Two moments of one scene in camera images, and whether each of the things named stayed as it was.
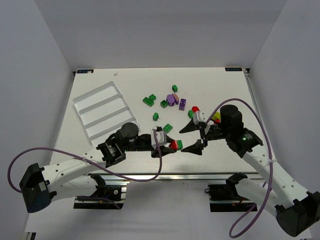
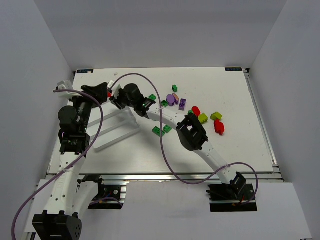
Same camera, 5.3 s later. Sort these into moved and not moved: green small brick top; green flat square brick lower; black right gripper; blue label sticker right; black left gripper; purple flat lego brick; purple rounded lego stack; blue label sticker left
Moved: black right gripper; black left gripper
Not moved: purple rounded lego stack; purple flat lego brick; green flat square brick lower; blue label sticker left; blue label sticker right; green small brick top
